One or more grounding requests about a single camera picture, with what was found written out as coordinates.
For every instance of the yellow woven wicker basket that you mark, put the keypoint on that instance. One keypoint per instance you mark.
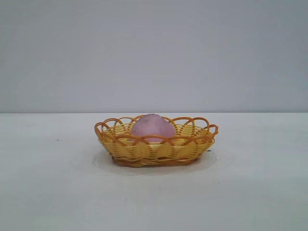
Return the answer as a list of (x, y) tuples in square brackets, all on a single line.
[(156, 152)]

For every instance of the pink peach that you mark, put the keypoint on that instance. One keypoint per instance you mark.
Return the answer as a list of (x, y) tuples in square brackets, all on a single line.
[(151, 127)]

